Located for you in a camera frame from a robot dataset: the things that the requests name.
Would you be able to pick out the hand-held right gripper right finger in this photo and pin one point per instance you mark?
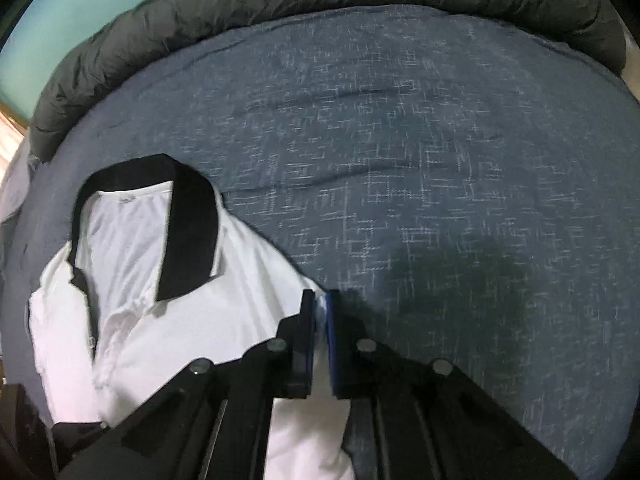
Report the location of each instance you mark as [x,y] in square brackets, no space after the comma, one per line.
[334,355]

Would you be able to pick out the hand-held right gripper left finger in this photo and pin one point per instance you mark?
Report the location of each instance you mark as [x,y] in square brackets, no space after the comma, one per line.
[309,350]

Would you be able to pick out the white polo shirt black trim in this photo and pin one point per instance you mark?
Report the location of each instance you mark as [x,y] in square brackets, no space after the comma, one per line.
[200,320]

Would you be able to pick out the blue patterned bed sheet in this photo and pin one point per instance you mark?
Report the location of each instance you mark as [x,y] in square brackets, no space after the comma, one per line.
[425,160]

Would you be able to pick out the light grey blanket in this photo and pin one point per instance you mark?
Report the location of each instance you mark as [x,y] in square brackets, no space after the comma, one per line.
[15,195]

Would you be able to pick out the wooden window frame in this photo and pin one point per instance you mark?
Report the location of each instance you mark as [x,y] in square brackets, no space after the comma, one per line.
[12,115]

